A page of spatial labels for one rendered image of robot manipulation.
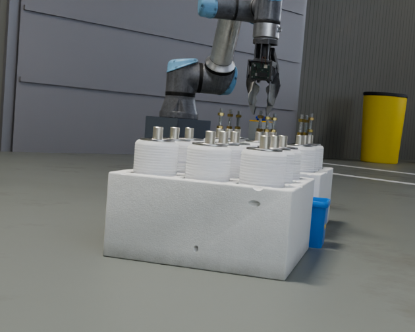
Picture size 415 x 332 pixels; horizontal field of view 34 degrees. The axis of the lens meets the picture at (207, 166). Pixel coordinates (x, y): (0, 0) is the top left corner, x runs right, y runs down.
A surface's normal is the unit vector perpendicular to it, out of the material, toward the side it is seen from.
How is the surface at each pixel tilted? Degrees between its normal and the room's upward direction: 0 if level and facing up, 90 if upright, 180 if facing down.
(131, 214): 90
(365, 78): 90
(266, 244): 90
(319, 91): 90
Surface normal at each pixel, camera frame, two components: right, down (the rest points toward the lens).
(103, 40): 0.73, 0.11
